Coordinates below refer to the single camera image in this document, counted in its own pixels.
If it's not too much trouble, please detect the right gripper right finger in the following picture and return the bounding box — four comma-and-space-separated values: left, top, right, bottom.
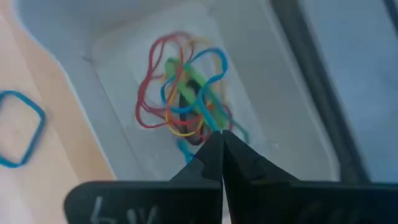
222, 129, 398, 224

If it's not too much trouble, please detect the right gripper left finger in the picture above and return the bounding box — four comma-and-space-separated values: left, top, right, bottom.
63, 130, 224, 224

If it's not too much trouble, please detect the yellow rubber band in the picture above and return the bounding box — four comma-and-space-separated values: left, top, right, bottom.
164, 38, 219, 138

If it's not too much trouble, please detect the black rubber band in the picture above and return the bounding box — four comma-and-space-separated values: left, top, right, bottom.
177, 78, 204, 146

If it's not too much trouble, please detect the blue rubber band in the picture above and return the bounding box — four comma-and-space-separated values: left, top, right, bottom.
0, 90, 47, 169
159, 47, 229, 114
176, 86, 251, 165

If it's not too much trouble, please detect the red rubber band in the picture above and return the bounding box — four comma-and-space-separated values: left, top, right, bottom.
134, 30, 200, 130

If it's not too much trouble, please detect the green rubber band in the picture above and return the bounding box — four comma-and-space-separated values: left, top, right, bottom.
163, 57, 229, 130

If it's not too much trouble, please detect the white plastic bin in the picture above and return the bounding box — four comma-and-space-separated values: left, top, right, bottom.
14, 0, 342, 184

